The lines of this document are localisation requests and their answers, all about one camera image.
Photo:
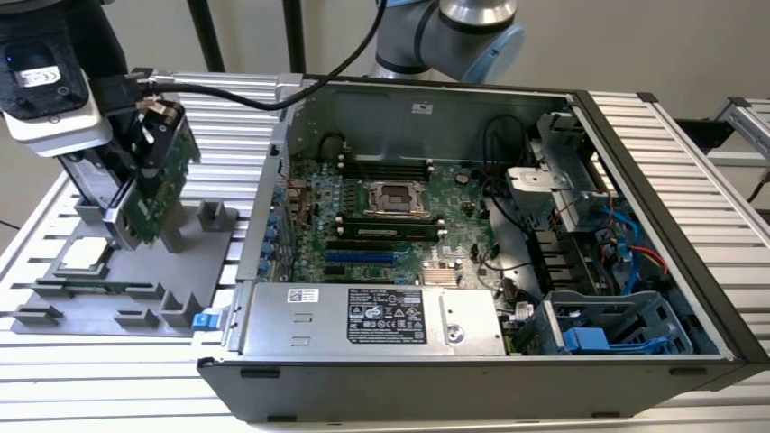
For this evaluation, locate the black metal stand pole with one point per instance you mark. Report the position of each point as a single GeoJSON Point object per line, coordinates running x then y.
{"type": "Point", "coordinates": [295, 36]}
{"type": "Point", "coordinates": [207, 36]}

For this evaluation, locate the coin cell battery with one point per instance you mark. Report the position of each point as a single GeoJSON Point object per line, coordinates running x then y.
{"type": "Point", "coordinates": [462, 177]}

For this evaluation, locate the green RAM stick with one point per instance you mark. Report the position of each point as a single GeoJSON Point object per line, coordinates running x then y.
{"type": "Point", "coordinates": [379, 232]}

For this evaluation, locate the blue-grey disk bay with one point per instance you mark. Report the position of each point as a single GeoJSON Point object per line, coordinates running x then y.
{"type": "Point", "coordinates": [638, 300]}

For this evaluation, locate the silver power supply unit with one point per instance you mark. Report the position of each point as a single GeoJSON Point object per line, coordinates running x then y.
{"type": "Point", "coordinates": [312, 325]}

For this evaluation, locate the blue expansion slot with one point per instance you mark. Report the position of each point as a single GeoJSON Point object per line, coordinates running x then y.
{"type": "Point", "coordinates": [360, 259]}

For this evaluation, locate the blue plastic bay clip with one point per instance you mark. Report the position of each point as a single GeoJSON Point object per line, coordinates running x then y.
{"type": "Point", "coordinates": [586, 340]}

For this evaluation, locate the silver chipset heatsink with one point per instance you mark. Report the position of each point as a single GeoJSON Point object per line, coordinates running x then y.
{"type": "Point", "coordinates": [442, 278]}

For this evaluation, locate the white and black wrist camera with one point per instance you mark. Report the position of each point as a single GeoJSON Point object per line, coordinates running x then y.
{"type": "Point", "coordinates": [60, 135]}

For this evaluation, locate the hard disk in blue carrier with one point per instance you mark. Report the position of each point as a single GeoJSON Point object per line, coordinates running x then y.
{"type": "Point", "coordinates": [89, 180]}

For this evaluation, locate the silver CPU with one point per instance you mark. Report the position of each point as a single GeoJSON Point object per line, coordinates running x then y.
{"type": "Point", "coordinates": [84, 255]}

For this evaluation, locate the green graphics card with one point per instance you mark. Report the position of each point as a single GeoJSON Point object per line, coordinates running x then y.
{"type": "Point", "coordinates": [156, 203]}

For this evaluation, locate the green motherboard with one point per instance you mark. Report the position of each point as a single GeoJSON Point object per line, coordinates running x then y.
{"type": "Point", "coordinates": [456, 212]}

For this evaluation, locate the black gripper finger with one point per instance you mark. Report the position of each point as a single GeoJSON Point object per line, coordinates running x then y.
{"type": "Point", "coordinates": [159, 144]}

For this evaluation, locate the grey parts rack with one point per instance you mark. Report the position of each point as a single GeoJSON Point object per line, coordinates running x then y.
{"type": "Point", "coordinates": [180, 270]}

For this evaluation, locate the aluminium frame table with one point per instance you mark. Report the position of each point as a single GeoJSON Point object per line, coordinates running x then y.
{"type": "Point", "coordinates": [748, 117]}

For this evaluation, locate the open grey PC case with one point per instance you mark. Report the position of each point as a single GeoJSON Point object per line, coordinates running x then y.
{"type": "Point", "coordinates": [420, 388]}

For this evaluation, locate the metal drive cage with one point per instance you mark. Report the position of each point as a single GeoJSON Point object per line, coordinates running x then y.
{"type": "Point", "coordinates": [535, 178]}

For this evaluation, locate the CPU socket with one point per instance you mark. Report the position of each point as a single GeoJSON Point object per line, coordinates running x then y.
{"type": "Point", "coordinates": [375, 198]}

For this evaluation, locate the blue case latch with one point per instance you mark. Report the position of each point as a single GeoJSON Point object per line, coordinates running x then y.
{"type": "Point", "coordinates": [201, 322]}

